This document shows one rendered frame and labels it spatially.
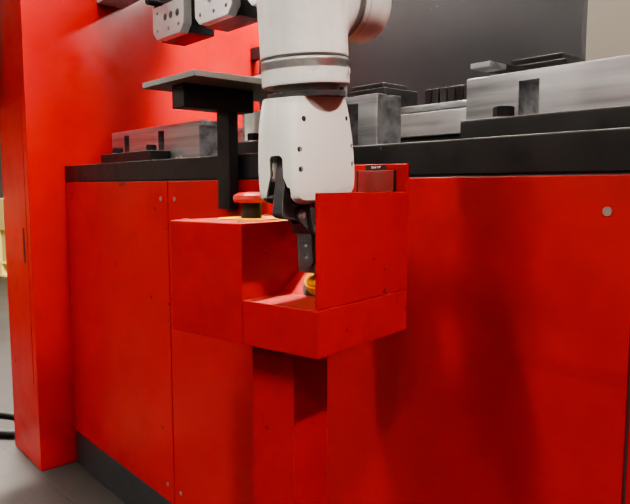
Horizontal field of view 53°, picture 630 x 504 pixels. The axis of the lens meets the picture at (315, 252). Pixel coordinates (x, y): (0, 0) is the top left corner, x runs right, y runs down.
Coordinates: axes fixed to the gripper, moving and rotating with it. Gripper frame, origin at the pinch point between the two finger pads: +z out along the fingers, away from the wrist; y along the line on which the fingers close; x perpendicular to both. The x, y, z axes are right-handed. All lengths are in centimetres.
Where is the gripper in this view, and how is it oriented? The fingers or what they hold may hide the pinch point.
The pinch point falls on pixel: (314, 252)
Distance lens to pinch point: 63.4
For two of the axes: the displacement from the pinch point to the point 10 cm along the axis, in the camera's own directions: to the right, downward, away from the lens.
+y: -6.1, 1.7, -7.8
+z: 0.5, 9.8, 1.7
